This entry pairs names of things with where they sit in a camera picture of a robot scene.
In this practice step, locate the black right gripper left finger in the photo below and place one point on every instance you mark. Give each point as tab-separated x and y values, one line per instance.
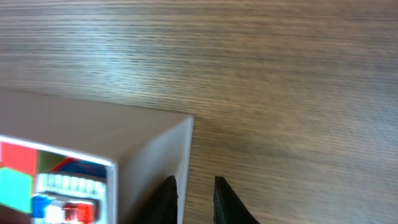
162	208

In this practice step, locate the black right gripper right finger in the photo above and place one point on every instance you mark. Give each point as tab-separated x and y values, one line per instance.
228	208

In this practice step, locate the red toy truck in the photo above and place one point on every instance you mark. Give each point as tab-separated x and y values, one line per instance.
72	192

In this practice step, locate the small colourful puzzle cube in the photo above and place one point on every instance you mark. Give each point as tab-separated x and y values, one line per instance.
18	170

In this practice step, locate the white box pink interior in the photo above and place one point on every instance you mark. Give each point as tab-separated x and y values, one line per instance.
139	147

